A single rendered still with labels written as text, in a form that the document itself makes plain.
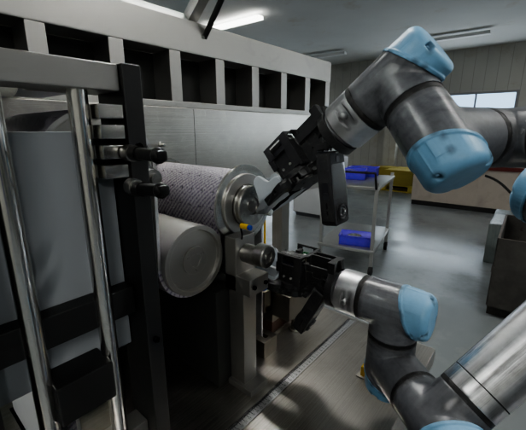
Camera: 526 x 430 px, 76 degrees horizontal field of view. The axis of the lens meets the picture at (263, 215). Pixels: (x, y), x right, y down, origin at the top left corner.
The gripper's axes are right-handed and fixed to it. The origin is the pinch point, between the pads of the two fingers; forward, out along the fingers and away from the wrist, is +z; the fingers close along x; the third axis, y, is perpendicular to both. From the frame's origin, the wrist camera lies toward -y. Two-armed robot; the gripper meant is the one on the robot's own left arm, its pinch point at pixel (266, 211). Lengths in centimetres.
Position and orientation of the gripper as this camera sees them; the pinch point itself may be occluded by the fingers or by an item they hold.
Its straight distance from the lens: 61.6
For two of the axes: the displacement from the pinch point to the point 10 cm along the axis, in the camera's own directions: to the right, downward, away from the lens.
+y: -4.9, -8.4, 2.1
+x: -6.4, 1.9, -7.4
